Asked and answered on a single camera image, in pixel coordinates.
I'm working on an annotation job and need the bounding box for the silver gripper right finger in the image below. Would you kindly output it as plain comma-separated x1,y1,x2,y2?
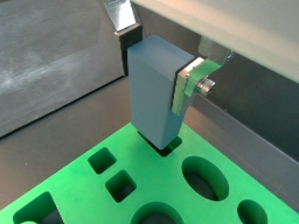
172,37,235,115

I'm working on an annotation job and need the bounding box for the green foam shape board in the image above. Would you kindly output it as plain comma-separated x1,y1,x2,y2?
0,125,299,224

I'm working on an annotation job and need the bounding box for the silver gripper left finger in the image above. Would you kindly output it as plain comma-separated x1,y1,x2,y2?
103,0,143,76

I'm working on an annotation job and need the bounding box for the blue rectangular block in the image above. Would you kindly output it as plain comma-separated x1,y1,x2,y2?
127,36,194,150

